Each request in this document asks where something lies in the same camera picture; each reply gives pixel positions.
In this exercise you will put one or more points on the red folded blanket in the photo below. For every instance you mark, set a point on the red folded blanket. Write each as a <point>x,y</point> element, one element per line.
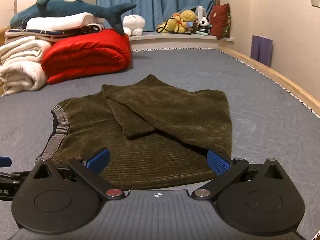
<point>87,55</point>

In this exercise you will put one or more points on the wall switch plate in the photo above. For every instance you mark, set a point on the wall switch plate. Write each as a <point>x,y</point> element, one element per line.
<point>315,1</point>

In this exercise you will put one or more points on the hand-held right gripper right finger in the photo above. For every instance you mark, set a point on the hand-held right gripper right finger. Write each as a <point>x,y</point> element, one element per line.
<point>218,163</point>

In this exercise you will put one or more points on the purple folder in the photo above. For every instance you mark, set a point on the purple folder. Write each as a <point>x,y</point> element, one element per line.
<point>262,50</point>

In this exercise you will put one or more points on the blue shark plush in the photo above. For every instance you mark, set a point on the blue shark plush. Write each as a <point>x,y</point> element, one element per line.
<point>65,8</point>

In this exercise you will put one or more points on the cream fluffy folded blanket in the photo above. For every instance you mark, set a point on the cream fluffy folded blanket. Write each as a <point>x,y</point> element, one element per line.
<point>20,62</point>

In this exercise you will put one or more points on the wooden bed frame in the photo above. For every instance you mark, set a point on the wooden bed frame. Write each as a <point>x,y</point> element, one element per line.
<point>275,76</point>

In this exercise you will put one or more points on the panda plush toy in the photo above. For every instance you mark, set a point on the panda plush toy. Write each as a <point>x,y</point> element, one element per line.
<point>205,25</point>

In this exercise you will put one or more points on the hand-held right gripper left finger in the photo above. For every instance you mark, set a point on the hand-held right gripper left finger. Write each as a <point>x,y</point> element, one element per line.
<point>96,160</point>

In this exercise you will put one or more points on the dark red cushion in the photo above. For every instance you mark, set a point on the dark red cushion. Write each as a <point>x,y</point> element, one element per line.
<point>220,21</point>

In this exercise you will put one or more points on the white window sill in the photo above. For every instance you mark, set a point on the white window sill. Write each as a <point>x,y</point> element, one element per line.
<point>175,41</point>

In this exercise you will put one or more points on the white plush toy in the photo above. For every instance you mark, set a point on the white plush toy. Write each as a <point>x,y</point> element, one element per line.
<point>133,23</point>

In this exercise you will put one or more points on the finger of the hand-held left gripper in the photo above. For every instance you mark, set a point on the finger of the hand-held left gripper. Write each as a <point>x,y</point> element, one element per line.
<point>11,176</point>
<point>5,161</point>

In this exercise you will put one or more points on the dark patterned folded blanket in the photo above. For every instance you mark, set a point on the dark patterned folded blanket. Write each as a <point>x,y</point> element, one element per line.
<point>45,33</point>

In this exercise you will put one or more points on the grey white backpack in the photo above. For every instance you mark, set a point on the grey white backpack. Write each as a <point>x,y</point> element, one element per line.
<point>201,11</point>

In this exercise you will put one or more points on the yellow plush toy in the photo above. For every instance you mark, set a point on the yellow plush toy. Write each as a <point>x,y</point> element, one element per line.
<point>183,20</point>

